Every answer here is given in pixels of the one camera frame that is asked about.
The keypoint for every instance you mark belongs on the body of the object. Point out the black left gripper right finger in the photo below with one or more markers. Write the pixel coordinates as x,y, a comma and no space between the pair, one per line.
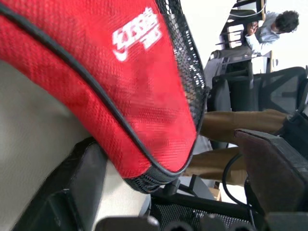
272,173

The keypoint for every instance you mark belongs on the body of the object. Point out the person in brown trousers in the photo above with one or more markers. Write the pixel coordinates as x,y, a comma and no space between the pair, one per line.
238,125

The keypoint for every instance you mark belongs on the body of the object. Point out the black mesh office chair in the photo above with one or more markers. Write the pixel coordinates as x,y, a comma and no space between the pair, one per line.
269,89

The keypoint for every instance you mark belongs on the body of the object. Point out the red table tennis paddle case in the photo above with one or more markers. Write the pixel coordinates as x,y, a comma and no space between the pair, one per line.
101,79

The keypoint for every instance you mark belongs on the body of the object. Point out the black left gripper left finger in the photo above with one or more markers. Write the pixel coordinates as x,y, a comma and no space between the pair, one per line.
72,192

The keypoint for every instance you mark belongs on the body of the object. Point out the black mesh chair seat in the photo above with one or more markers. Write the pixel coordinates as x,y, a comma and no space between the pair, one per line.
192,214

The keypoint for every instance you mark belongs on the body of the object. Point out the seated person in grey shirt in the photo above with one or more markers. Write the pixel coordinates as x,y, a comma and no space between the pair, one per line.
267,33

